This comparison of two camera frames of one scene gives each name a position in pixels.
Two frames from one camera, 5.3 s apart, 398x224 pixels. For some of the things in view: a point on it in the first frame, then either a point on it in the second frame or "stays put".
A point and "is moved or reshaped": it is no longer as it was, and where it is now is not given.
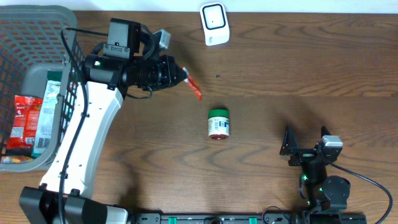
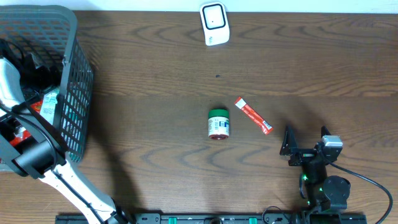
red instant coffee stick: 194,86 → 263,125
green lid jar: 218,124 stays put
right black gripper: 303,154 stays put
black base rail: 249,218 stays put
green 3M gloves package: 52,91 is moved or reshaped
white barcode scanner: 215,22 stays put
